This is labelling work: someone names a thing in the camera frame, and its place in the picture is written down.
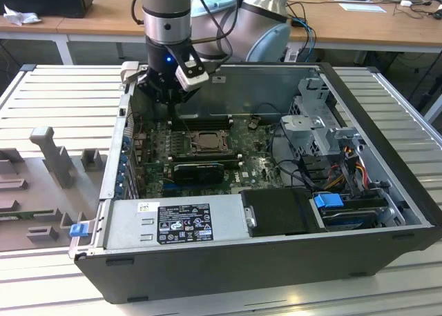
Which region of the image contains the hard disk in blue carrier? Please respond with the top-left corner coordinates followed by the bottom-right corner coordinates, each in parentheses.
top-left (313, 192), bottom-right (390, 233)

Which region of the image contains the grey parts rack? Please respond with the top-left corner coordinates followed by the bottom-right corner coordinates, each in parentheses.
top-left (0, 125), bottom-right (115, 252)

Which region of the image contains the black RAM slot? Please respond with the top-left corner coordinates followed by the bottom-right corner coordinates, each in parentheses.
top-left (171, 152), bottom-right (239, 160)
top-left (174, 117), bottom-right (232, 126)
top-left (172, 158), bottom-right (242, 167)

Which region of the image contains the white paper sheet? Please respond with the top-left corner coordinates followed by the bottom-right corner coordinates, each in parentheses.
top-left (338, 2), bottom-right (387, 14)

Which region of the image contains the green RAM stick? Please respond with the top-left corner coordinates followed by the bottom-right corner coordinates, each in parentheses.
top-left (0, 210), bottom-right (37, 224)

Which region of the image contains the metal socket cover frame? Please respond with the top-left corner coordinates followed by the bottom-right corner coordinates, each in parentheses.
top-left (189, 131), bottom-right (231, 154)

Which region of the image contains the black power cable bundle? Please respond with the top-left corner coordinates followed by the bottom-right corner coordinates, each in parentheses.
top-left (269, 122), bottom-right (329, 192)

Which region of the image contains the black graphics card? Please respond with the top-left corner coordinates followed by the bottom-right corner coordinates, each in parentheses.
top-left (171, 162), bottom-right (224, 186)

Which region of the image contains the green motherboard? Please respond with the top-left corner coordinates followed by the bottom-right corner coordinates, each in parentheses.
top-left (133, 115), bottom-right (289, 199)

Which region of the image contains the black open PC case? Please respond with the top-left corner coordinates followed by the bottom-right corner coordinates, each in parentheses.
top-left (68, 61), bottom-right (435, 305)

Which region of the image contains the wooden desk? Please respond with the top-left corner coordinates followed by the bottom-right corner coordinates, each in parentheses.
top-left (0, 0), bottom-right (442, 67)

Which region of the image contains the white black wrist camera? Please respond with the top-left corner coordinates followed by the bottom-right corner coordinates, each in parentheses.
top-left (164, 45), bottom-right (211, 92)

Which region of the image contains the silver metal drive cage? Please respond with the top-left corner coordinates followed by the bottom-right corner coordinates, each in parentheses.
top-left (280, 77), bottom-right (349, 158)

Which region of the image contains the thin wire locking lever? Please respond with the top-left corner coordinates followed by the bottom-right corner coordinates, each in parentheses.
top-left (182, 118), bottom-right (201, 155)

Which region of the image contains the silver power supply unit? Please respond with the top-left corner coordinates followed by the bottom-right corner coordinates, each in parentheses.
top-left (102, 194), bottom-right (250, 250)

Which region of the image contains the black box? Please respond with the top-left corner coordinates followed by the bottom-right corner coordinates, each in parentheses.
top-left (0, 0), bottom-right (95, 19)

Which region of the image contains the CPU socket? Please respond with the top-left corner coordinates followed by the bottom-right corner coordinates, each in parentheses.
top-left (187, 129), bottom-right (231, 155)

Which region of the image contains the crumpled white paper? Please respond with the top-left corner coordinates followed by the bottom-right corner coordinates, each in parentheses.
top-left (2, 3), bottom-right (43, 26)

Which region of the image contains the yellow red wire bundle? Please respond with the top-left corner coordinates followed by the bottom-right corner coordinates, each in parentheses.
top-left (326, 157), bottom-right (369, 190)

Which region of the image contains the silver topped CPU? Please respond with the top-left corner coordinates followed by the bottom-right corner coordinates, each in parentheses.
top-left (196, 133), bottom-right (222, 149)

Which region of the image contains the black plastic shroud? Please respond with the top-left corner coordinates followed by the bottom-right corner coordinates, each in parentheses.
top-left (239, 187), bottom-right (328, 239)

